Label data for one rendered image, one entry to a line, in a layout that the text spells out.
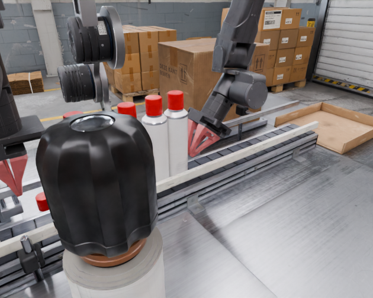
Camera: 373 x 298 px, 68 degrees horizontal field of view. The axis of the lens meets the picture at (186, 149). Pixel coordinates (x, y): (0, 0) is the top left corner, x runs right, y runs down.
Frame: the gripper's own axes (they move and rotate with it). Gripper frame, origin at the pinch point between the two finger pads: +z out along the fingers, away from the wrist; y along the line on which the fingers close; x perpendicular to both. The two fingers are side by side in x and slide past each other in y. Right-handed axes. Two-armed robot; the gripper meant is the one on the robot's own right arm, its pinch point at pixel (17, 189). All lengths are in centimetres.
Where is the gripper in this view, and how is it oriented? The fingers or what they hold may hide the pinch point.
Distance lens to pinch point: 46.0
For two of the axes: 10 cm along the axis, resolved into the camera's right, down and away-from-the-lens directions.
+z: -0.1, 8.8, 4.8
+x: -5.7, -4.0, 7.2
